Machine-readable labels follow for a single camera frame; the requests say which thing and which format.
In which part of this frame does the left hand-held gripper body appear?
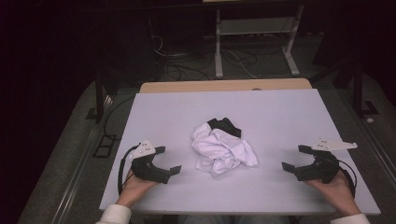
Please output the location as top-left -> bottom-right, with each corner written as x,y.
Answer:
129,139 -> 172,185

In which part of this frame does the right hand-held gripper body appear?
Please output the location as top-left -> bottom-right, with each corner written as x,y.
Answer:
294,137 -> 359,185

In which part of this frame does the white t-shirt with black collar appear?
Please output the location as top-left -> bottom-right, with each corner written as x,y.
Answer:
190,117 -> 260,178

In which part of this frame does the person's left hand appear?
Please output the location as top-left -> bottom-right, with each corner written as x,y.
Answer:
116,168 -> 159,208

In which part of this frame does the person's right hand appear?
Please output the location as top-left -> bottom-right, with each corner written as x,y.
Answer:
303,170 -> 362,217

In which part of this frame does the black metal stand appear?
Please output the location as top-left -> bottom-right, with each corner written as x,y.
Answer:
85,73 -> 117,124
332,58 -> 380,119

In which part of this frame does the grey metal shelf stand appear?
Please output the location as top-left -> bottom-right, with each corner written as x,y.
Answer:
214,4 -> 305,79

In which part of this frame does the left hand-held gripper black cable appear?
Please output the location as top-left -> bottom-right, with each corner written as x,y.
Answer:
117,144 -> 142,197

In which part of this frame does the hand-held gripper black cable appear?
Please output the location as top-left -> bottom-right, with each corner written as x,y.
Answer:
337,159 -> 359,199
117,144 -> 142,197

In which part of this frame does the right hand-held gripper black cable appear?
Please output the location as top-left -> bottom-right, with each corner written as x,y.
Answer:
337,159 -> 359,199

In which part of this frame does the black floor frame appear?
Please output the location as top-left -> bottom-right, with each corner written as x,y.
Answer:
92,133 -> 118,159

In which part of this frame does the metal floor rail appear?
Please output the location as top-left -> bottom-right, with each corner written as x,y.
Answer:
338,89 -> 396,176
50,123 -> 106,224

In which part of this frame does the black floor cable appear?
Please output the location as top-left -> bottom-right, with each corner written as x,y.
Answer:
103,95 -> 135,138

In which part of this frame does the tangle of floor cables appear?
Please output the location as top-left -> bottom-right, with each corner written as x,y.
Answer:
148,33 -> 260,82

